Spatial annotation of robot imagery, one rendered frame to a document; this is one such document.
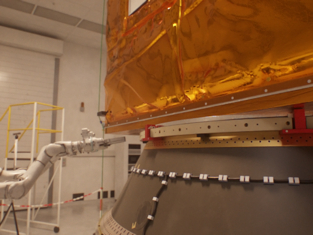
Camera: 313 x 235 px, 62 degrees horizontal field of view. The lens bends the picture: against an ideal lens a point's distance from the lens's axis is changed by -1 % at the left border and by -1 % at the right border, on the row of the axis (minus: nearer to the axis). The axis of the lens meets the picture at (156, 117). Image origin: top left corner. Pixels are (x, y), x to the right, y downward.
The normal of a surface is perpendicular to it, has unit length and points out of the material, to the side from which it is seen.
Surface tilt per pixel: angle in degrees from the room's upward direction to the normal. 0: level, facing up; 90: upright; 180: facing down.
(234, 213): 62
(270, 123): 90
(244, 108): 90
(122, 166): 90
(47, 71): 90
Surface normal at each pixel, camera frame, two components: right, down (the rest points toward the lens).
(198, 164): -0.59, -0.55
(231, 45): -0.85, -0.05
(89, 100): 0.58, -0.11
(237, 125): -0.50, -0.12
